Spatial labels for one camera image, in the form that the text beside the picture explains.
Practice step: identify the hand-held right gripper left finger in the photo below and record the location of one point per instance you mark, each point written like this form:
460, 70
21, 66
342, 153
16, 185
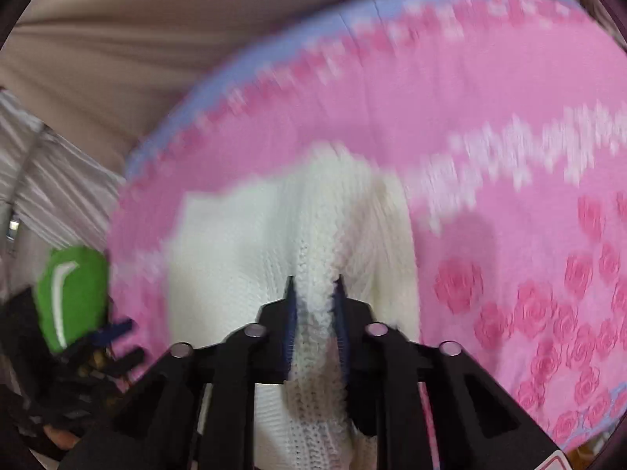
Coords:
291, 325

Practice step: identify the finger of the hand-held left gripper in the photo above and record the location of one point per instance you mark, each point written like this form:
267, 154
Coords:
128, 360
115, 330

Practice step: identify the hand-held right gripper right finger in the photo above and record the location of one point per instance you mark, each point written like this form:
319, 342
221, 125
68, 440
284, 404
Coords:
341, 325

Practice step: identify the white red black knit sweater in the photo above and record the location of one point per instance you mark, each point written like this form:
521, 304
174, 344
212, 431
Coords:
303, 235

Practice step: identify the person's left hand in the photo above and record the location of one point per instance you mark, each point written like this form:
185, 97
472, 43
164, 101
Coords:
62, 438

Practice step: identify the green cushion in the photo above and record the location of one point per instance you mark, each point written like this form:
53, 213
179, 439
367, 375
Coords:
73, 298

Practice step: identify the white satin curtain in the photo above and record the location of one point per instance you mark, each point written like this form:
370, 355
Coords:
54, 191

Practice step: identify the metal rod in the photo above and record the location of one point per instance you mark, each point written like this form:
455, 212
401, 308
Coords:
28, 169

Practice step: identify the pink floral blanket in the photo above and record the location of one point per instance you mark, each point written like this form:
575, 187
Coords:
490, 156

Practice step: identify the beige draped cloth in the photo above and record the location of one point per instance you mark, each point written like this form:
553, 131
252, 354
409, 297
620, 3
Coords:
147, 58

